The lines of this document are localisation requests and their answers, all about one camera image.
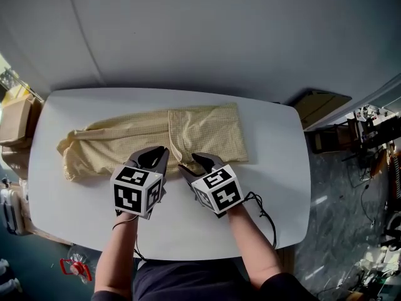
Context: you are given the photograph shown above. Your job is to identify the yellow cloth trousers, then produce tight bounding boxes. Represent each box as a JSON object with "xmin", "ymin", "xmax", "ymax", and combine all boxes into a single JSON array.
[{"xmin": 56, "ymin": 102, "xmax": 250, "ymax": 183}]

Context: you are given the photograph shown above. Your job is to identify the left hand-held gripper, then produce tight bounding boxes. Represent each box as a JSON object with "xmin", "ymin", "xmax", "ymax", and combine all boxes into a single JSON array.
[{"xmin": 110, "ymin": 145, "xmax": 170, "ymax": 221}]

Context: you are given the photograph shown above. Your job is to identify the flat brown cardboard sheet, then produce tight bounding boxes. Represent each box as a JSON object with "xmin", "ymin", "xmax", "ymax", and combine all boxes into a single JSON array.
[{"xmin": 18, "ymin": 196, "xmax": 73, "ymax": 247}]

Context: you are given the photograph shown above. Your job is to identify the clear water bottle red handle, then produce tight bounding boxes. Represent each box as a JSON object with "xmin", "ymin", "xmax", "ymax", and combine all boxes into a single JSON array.
[{"xmin": 59, "ymin": 252, "xmax": 93, "ymax": 284}]

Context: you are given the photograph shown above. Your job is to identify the white electronics pile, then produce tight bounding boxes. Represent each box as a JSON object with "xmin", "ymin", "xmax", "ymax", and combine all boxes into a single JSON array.
[{"xmin": 353, "ymin": 246, "xmax": 401, "ymax": 301}]

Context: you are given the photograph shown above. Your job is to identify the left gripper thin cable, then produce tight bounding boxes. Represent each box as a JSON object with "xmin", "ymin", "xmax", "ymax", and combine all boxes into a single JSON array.
[{"xmin": 112, "ymin": 213, "xmax": 148, "ymax": 262}]

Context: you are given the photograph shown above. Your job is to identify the silver hard-shell suitcase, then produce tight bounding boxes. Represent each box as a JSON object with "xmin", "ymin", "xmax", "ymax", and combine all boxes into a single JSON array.
[{"xmin": 0, "ymin": 186, "xmax": 28, "ymax": 236}]

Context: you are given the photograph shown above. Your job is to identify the person's right forearm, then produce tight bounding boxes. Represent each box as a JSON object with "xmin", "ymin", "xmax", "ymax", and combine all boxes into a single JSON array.
[{"xmin": 226, "ymin": 204, "xmax": 284, "ymax": 290}]

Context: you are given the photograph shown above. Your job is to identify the large taped cardboard box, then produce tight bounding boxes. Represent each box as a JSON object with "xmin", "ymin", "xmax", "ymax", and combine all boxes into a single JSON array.
[{"xmin": 0, "ymin": 144, "xmax": 32, "ymax": 180}]

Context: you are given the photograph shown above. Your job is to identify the open brown cardboard box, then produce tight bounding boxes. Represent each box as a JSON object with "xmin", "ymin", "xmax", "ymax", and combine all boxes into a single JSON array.
[{"xmin": 294, "ymin": 88, "xmax": 353, "ymax": 130}]

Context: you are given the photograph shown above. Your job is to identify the person's left forearm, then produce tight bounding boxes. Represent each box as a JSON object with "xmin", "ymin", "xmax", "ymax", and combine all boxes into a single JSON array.
[{"xmin": 93, "ymin": 211, "xmax": 140, "ymax": 291}]

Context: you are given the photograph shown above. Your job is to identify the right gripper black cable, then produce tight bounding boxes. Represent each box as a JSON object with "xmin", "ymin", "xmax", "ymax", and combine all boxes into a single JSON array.
[{"xmin": 243, "ymin": 191, "xmax": 279, "ymax": 250}]

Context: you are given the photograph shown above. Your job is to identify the cluttered equipment workbench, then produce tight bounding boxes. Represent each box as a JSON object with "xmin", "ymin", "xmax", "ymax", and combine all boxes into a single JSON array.
[{"xmin": 308, "ymin": 103, "xmax": 401, "ymax": 200}]

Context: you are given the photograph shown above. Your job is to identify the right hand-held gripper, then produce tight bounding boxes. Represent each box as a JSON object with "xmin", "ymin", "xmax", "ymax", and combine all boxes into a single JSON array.
[{"xmin": 177, "ymin": 152, "xmax": 245, "ymax": 219}]

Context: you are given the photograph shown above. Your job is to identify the small brown cardboard box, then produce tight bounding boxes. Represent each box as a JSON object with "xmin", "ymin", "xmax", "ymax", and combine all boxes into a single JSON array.
[{"xmin": 0, "ymin": 94, "xmax": 43, "ymax": 147}]

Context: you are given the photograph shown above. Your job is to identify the person's dark navy shirt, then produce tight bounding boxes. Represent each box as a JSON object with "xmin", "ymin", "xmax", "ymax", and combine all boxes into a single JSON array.
[{"xmin": 92, "ymin": 257, "xmax": 319, "ymax": 301}]

